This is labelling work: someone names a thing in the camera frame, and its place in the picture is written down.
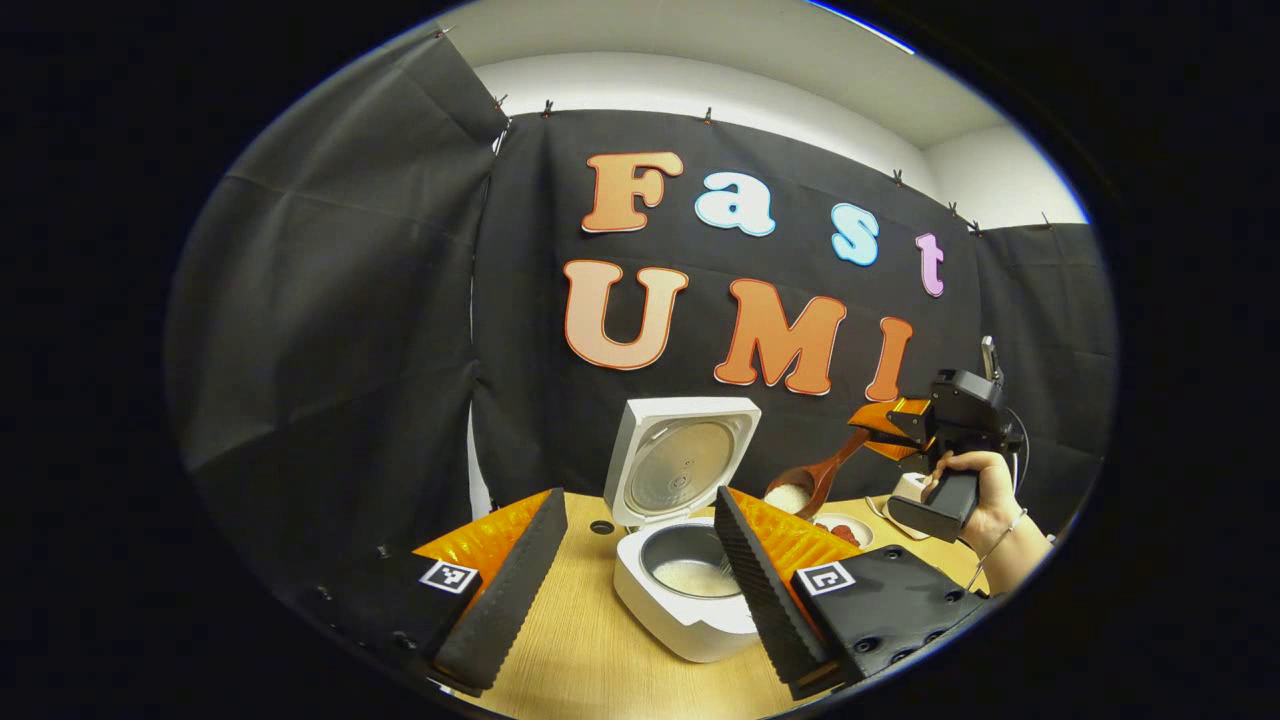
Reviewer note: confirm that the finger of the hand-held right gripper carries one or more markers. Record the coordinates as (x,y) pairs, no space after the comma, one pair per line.
(897,448)
(890,412)

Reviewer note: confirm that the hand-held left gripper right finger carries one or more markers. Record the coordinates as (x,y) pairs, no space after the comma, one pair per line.
(765,600)

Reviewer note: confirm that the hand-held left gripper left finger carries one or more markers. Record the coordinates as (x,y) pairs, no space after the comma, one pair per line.
(520,590)

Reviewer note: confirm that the brown wooden spoon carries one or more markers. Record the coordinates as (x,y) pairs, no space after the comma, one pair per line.
(835,470)

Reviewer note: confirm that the white rice portion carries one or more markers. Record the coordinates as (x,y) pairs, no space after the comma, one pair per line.
(695,578)

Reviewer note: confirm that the white rice spoonful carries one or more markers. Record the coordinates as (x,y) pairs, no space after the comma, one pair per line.
(790,497)

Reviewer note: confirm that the white rice cooker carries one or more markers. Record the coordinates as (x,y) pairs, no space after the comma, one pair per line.
(680,470)

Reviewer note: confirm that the white toaster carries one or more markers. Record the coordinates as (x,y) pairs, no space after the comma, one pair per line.
(912,485)

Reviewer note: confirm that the white oval plate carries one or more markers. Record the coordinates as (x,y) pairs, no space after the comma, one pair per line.
(822,520)

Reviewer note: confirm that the red meat piece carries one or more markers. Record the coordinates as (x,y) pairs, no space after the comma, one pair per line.
(845,532)

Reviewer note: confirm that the black backdrop cloth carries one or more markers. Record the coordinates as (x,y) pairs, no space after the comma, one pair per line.
(330,350)

